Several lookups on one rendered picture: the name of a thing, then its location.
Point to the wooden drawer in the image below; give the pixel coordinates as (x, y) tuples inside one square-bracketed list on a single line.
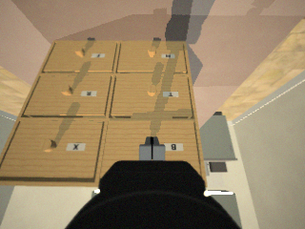
[(69, 57), (151, 96), (124, 137), (148, 57), (86, 98), (71, 149)]

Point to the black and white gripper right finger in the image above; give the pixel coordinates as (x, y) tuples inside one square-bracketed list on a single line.
[(158, 150)]

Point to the small brown wooden chest of drawers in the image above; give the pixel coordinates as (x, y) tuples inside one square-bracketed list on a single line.
[(93, 182)]

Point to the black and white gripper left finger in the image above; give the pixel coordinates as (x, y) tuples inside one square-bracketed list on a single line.
[(145, 150)]

